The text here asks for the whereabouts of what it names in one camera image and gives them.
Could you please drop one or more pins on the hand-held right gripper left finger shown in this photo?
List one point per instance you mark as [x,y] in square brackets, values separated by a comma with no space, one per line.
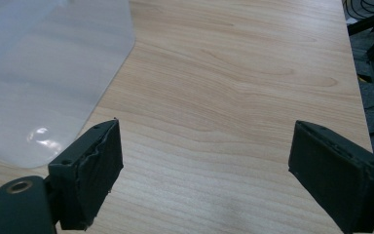
[91,175]

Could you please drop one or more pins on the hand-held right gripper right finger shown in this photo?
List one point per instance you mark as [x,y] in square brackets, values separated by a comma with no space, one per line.
[334,175]

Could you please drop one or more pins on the clear plastic drawer cabinet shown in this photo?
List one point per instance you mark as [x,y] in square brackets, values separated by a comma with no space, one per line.
[39,74]

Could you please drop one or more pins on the yellow black tape strip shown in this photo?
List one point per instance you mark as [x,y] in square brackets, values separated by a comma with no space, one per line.
[364,78]

